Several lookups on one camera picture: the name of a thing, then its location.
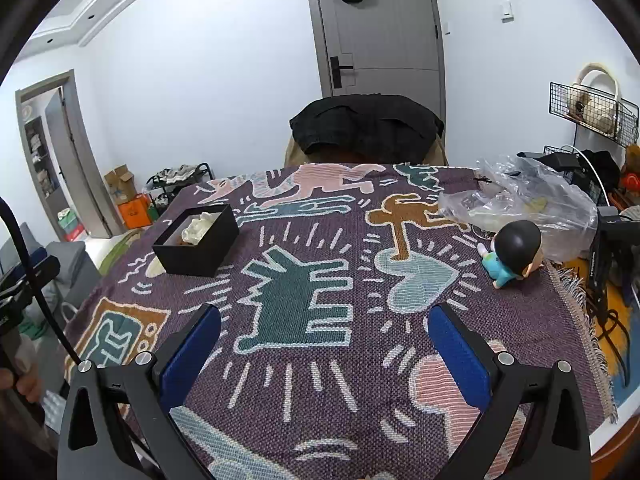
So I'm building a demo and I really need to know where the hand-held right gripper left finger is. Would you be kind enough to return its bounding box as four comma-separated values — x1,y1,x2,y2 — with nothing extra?
57,303,223,480

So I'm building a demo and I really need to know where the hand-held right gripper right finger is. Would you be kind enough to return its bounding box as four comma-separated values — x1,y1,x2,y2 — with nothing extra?
427,302,593,480

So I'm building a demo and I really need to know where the black jewelry box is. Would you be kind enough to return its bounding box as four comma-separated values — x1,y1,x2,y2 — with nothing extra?
152,204,241,278

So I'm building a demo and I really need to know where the white cloth pouch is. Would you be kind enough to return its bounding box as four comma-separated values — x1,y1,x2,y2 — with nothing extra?
181,212,217,246

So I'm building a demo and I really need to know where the person's left hand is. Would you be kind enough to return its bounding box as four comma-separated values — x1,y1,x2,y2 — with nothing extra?
0,365,46,405

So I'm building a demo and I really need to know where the grey sofa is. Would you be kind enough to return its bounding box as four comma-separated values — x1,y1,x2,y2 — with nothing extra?
0,236,102,323

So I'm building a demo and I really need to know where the printed woven blanket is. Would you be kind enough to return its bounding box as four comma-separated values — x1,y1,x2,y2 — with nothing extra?
65,161,619,480

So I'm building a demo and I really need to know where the grey closet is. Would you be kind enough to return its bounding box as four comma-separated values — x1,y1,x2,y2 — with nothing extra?
15,70,114,241

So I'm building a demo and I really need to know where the orange box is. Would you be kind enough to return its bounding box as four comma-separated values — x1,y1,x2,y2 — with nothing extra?
121,194,159,231

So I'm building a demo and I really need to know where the cardboard box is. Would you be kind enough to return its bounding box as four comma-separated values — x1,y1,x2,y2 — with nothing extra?
103,166,137,206

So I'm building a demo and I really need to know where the black-haired doll figure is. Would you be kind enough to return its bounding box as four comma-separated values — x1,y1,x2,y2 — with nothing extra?
476,220,546,290

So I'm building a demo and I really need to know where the clear plastic bag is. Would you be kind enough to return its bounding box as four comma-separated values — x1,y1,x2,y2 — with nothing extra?
437,154,599,264

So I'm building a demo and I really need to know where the black shoe rack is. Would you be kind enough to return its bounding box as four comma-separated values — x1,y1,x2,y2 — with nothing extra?
146,162,215,212

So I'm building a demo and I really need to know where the black tripod stand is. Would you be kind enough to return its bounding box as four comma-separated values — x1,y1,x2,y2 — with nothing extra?
582,205,640,387

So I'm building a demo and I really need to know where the orange plush toy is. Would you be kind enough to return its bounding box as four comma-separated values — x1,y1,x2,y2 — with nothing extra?
619,143,640,207

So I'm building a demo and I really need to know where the black garment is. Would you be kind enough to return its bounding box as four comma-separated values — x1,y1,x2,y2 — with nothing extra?
289,94,446,157

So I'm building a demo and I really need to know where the cream handbag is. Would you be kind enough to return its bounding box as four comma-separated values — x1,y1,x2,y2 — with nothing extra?
570,62,624,137

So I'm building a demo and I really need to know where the black cable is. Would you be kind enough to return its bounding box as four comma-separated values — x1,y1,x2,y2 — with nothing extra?
0,196,82,365

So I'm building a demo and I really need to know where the black wire storage basket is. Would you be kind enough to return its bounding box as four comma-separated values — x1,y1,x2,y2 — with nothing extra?
516,145,622,207

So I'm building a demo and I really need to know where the white cable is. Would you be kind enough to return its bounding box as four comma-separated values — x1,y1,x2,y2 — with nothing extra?
560,145,610,207

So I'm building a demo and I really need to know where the black wire wall basket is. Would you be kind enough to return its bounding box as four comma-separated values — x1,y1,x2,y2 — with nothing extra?
549,81,640,149

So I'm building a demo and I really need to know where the black door handle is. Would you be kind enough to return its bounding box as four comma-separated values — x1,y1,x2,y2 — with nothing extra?
330,56,355,89

